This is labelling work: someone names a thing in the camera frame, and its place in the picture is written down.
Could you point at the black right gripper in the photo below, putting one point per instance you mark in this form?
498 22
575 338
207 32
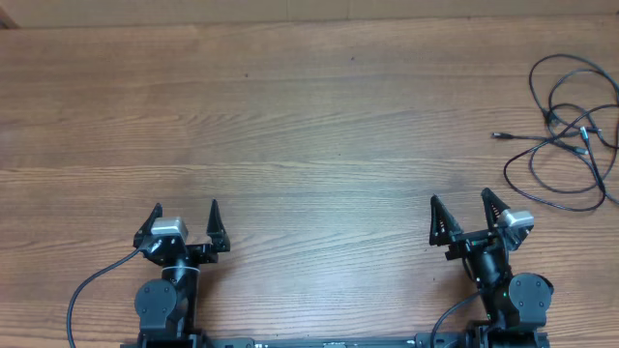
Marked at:
466 242

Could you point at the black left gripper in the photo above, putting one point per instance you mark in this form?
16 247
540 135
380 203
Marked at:
208 253

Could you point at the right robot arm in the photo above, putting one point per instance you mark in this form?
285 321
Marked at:
515 305

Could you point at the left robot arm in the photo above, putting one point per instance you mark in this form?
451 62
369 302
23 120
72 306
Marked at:
166 306

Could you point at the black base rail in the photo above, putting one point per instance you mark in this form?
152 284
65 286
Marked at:
420 340

